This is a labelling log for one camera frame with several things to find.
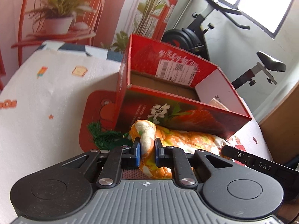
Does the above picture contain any orange floral soft cloth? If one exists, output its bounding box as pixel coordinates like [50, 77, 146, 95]
[129, 120, 231, 180]

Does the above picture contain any printed living room backdrop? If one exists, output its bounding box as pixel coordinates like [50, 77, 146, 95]
[1, 0, 178, 87]

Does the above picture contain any green tasselled leaf cloth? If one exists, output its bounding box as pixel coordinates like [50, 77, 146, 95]
[87, 121, 133, 151]

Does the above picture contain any red strawberry cardboard box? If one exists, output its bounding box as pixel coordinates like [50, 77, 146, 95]
[114, 34, 251, 139]

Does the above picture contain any patterned white tablecloth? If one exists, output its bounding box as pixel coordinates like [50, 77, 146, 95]
[1, 42, 272, 223]

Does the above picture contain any black exercise bike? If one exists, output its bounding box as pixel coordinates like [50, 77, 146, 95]
[161, 0, 287, 90]

